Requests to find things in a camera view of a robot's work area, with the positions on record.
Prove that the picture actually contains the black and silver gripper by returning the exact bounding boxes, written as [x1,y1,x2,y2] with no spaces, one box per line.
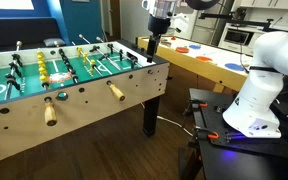
[141,0,177,63]

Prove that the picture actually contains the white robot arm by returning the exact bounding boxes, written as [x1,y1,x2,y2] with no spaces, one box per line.
[142,0,288,138]

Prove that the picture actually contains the black goalkeeper rod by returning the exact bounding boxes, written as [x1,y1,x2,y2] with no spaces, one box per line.
[95,36,139,70]

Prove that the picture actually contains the black players defence rod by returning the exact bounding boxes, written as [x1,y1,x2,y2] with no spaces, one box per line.
[78,33,125,71]

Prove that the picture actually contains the black foosball table leg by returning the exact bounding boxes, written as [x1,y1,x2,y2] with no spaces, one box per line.
[142,96,160,137]

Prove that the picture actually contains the black midfield players rod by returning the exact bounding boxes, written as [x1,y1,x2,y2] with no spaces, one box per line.
[56,46,78,84]

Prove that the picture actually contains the foosball table cabinet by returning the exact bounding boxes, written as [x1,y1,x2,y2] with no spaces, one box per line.
[0,40,169,160]

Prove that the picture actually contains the air hockey table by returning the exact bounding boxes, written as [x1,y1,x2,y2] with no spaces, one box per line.
[136,34,254,94]

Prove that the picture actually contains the orange clamp rear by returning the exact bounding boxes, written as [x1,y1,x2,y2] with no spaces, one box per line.
[191,102,208,108]

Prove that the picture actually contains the orange clamp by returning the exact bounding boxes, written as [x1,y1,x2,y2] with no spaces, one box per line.
[198,131,219,140]
[191,102,208,108]

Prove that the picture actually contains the blue air hockey disc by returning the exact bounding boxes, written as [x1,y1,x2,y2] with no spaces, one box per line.
[225,63,244,71]

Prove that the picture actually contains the microwave oven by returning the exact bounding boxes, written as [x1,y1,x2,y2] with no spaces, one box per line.
[218,23,264,56]

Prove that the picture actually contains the grey cushion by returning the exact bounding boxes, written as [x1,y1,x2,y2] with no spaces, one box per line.
[44,38,66,47]

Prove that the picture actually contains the orange clamp front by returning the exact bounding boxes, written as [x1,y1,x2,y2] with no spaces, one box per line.
[198,131,219,140]

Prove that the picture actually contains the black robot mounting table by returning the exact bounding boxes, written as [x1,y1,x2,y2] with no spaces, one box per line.
[179,88,288,180]

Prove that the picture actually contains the dark sofa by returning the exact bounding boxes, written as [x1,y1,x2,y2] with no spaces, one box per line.
[0,18,66,51]

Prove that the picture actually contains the white cable on floor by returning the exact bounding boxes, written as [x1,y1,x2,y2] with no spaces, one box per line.
[139,102,194,137]

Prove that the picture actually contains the black camera boom stand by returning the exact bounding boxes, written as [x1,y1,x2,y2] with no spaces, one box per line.
[199,13,288,32]

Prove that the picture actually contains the midfield rod with wooden handle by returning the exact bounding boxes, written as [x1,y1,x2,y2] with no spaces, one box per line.
[37,50,57,126]

